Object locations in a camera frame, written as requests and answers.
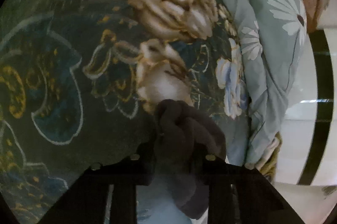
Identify grey floral quilt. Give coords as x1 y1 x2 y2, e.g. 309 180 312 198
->
223 0 307 167

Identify beige yellow garment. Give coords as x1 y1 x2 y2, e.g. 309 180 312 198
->
255 132 282 184

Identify white black wardrobe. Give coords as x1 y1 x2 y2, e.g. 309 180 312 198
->
275 25 336 186

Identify teal floral bed blanket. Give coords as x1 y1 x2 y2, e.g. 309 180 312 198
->
1 0 152 223

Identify black white jacket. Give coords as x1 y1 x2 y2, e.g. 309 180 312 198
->
155 100 226 219

